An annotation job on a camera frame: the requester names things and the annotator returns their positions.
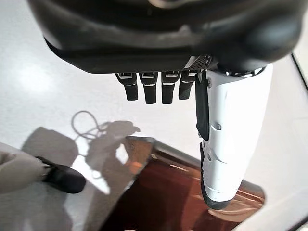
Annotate silver left robot leg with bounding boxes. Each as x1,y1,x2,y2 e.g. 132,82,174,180
0,141,87,195

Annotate brown acrylic stand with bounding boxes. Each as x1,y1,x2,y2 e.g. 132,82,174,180
83,135,267,231

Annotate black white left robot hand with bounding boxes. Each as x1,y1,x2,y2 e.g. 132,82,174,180
26,0,305,210

